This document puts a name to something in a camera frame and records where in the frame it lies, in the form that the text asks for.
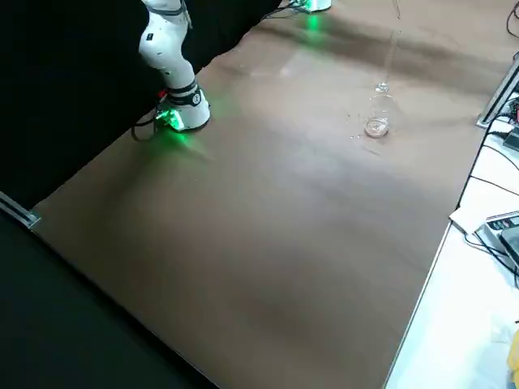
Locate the black desktop device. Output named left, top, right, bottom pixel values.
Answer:
left=501, top=124, right=519, bottom=152

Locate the white labelled box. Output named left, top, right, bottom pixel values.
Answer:
left=474, top=210, right=519, bottom=249

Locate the black arm base cable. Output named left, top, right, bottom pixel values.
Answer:
left=261, top=0, right=305, bottom=22
left=131, top=89, right=169, bottom=143

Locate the yellow case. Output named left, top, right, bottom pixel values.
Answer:
left=505, top=326, right=519, bottom=389

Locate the aluminium frame post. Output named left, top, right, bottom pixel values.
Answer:
left=474, top=51, right=519, bottom=130
left=0, top=189, right=42, bottom=230

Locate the clear glass beaker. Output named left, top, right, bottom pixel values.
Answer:
left=363, top=91, right=401, bottom=139

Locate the black flat device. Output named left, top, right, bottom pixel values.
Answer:
left=499, top=227, right=519, bottom=271

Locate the black desk cable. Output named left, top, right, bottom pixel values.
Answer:
left=457, top=121, right=519, bottom=210

